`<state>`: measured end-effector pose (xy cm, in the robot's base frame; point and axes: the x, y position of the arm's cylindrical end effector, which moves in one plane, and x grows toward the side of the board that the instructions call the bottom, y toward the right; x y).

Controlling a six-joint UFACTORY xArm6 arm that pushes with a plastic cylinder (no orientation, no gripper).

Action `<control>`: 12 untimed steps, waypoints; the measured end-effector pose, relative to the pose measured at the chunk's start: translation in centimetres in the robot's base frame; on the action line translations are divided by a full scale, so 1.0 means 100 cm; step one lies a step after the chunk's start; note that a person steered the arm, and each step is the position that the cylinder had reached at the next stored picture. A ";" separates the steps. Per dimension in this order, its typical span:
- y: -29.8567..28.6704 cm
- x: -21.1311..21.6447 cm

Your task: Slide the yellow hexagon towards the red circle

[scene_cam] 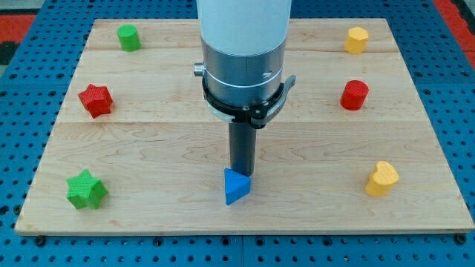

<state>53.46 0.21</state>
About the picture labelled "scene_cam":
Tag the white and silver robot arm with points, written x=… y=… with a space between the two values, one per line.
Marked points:
x=243 y=48

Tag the yellow hexagon block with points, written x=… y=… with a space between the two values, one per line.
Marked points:
x=356 y=42

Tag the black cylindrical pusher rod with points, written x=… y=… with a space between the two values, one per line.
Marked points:
x=242 y=139

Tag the blue triangle block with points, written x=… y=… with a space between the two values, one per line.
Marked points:
x=236 y=186

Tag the wooden board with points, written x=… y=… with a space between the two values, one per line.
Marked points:
x=161 y=153

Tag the red cylinder block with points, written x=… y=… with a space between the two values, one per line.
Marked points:
x=354 y=95

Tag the green cylinder block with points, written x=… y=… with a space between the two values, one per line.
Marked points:
x=128 y=37

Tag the red star block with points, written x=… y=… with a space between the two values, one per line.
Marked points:
x=96 y=100

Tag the yellow heart block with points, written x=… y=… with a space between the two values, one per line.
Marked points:
x=382 y=179

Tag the green star block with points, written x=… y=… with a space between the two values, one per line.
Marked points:
x=84 y=190

